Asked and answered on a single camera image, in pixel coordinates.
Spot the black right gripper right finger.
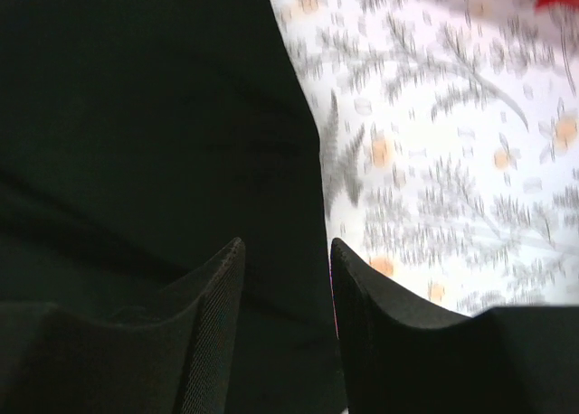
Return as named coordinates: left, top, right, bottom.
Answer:
left=331, top=240, right=578, bottom=413

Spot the black floral print t-shirt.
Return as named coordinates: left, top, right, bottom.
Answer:
left=1, top=0, right=346, bottom=413

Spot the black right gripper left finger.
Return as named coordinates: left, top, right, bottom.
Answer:
left=1, top=239, right=245, bottom=413

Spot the floral patterned table mat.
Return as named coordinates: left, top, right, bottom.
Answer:
left=271, top=0, right=578, bottom=315

